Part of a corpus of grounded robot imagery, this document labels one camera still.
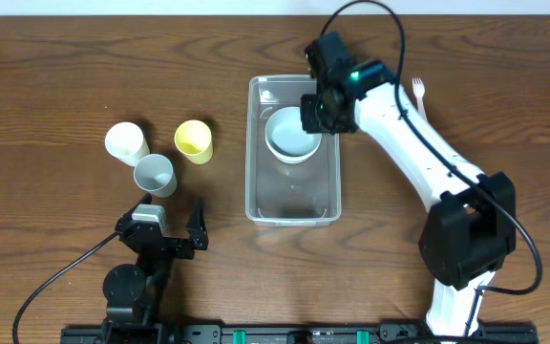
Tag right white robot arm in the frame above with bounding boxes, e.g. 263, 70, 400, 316
301, 57, 516, 336

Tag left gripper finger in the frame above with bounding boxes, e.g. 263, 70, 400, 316
135, 193, 153, 207
186, 199, 208, 239

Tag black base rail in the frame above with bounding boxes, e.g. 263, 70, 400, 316
59, 323, 539, 344

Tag yellow cup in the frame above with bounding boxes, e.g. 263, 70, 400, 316
174, 119, 213, 164

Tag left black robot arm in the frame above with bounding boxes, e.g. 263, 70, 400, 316
102, 194, 209, 343

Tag grey bowl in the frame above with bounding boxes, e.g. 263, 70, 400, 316
264, 107, 322, 148

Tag white cup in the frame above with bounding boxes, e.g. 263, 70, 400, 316
104, 122, 150, 166

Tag grey cup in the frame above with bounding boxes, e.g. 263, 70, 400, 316
134, 154, 178, 198

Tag white bowl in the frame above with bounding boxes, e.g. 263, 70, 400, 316
268, 145, 319, 164

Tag clear plastic container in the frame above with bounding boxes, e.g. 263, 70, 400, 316
245, 75, 342, 226

